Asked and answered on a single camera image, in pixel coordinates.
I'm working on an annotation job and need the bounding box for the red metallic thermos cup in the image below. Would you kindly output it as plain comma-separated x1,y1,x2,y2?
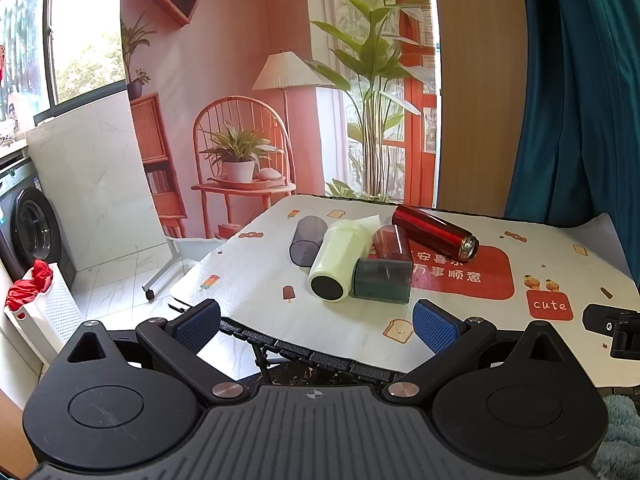
391,203,480,263

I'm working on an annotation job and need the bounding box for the pink room wall poster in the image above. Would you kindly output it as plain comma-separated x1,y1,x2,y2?
120,0,442,241

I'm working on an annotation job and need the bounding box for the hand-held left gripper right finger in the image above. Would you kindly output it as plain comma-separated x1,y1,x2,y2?
385,299,582,404

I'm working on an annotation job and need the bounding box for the teal curtain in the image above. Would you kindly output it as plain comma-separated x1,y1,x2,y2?
504,0,640,273

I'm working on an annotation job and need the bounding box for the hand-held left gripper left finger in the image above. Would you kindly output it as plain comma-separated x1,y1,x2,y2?
54,299,251,404

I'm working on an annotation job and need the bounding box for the red-brown transparent cup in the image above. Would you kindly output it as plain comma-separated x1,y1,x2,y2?
370,224,414,264

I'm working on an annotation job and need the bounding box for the printed white table mat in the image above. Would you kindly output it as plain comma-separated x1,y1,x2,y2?
169,194,640,389

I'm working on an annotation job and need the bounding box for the wooden wall panel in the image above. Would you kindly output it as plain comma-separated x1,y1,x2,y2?
433,0,527,217

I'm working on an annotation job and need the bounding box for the dark green transparent cup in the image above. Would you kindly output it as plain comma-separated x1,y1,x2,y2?
351,257,414,306

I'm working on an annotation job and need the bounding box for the white wheeled stand leg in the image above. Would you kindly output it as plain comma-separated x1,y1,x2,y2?
142,236,227,302

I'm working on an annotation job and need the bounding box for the smoke grey transparent cup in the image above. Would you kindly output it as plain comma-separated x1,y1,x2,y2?
289,215,329,267

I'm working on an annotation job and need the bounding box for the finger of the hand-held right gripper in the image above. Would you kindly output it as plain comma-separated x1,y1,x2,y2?
582,304,640,359

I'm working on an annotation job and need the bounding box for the white perforated laundry basket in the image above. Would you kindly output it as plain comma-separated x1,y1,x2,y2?
3,262,85,367

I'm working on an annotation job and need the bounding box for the teal fluffy rug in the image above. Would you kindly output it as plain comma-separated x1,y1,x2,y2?
596,394,640,480

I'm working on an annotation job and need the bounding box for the red cloth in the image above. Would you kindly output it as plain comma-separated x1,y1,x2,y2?
5,259,54,311

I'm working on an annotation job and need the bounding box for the white marble board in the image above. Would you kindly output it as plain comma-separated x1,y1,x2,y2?
26,92,172,282

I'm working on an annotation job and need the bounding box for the light green cup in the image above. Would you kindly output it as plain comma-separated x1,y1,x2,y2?
308,219,374,304

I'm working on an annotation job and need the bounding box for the grey washing machine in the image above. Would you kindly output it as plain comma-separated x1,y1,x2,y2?
0,156,65,283

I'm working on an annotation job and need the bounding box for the window frame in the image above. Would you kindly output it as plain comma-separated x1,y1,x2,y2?
0,0,127,121

